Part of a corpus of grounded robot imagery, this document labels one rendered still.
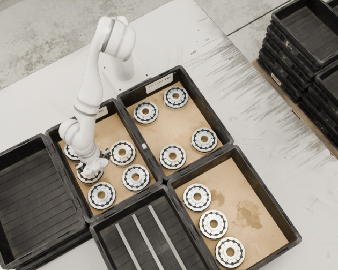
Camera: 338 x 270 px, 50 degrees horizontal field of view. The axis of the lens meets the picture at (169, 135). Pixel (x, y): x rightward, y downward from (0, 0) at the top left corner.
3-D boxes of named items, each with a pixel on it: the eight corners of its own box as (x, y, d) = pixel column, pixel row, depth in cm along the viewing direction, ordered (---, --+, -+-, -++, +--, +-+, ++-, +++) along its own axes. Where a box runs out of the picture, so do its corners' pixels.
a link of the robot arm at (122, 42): (141, 31, 94) (133, 26, 118) (106, 16, 92) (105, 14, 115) (129, 65, 97) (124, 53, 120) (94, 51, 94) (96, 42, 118)
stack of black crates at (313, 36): (254, 61, 241) (270, 13, 199) (289, 40, 247) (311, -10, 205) (294, 105, 227) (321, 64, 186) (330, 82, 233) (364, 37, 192)
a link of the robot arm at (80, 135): (78, 156, 107) (94, 116, 102) (56, 140, 110) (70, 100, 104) (93, 150, 114) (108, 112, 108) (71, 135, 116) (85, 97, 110)
